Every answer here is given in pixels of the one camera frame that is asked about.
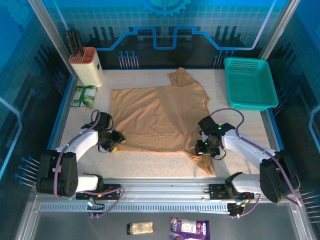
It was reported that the tan t-shirt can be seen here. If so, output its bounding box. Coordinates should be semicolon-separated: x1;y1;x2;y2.
108;66;216;176

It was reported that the green snack packet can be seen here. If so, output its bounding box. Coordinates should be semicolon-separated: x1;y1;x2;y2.
70;84;98;109

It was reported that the small circuit board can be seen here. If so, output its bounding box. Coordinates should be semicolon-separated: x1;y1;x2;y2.
86;197;106;220
226;199;248;220

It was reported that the cream knife block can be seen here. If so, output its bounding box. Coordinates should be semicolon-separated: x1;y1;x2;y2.
68;46;105;88

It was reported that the teal plastic basket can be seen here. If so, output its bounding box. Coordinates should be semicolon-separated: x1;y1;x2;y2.
224;57;280;112

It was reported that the purple snack packet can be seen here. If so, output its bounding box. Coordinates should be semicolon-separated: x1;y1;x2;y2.
168;216;210;240

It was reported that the small yellowish bottle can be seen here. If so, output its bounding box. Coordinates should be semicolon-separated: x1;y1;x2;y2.
126;220;154;236

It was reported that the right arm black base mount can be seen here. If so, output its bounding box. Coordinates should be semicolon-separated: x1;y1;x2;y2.
208;183;255;201

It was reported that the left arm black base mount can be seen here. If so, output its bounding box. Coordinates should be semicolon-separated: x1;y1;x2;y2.
76;183;121;201

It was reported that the aluminium base frame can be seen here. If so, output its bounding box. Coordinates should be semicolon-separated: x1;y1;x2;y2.
29;176;301;215

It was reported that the black-handled knife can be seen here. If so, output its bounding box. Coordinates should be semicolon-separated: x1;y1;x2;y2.
75;30;85;56
65;30;74;58
70;28;79;57

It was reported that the aluminium corner post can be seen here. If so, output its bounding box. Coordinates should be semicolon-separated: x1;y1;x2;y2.
258;0;301;61
26;0;77;76

